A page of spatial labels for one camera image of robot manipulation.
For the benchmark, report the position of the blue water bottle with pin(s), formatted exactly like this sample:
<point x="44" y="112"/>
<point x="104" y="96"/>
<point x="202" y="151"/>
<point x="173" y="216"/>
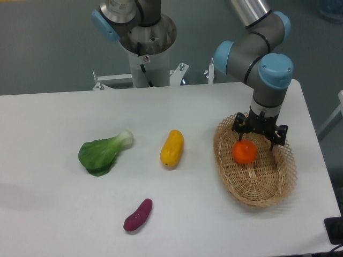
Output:
<point x="331" y="10"/>

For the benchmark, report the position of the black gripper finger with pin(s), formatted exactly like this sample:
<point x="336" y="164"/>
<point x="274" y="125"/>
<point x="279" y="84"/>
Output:
<point x="240" y="125"/>
<point x="277" y="135"/>

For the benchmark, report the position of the black device at table edge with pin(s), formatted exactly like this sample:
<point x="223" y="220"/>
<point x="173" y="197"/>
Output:
<point x="333" y="227"/>

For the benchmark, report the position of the yellow mango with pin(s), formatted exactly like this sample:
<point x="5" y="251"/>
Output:
<point x="172" y="149"/>

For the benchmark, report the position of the purple sweet potato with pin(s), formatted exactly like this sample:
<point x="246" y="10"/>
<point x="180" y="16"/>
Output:
<point x="138" y="217"/>

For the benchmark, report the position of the orange fruit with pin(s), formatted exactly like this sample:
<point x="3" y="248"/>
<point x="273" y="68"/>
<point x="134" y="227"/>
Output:
<point x="244" y="152"/>

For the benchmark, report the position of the woven wicker basket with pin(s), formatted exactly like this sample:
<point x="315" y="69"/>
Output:
<point x="267" y="181"/>

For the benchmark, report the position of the white bracket right edge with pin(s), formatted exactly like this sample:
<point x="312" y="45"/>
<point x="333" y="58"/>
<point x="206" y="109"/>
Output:
<point x="332" y="120"/>

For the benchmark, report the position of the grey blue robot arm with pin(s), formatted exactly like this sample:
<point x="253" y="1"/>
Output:
<point x="251" y="61"/>

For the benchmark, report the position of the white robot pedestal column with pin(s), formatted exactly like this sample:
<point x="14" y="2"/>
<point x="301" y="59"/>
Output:
<point x="148" y="52"/>

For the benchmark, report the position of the green bok choy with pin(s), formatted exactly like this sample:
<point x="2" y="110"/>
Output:
<point x="99" y="156"/>

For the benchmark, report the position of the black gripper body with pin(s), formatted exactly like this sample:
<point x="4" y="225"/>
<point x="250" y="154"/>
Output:
<point x="259" y="123"/>

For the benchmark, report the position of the white metal mounting frame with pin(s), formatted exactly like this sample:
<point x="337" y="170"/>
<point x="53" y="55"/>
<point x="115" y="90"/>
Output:
<point x="176" y="77"/>

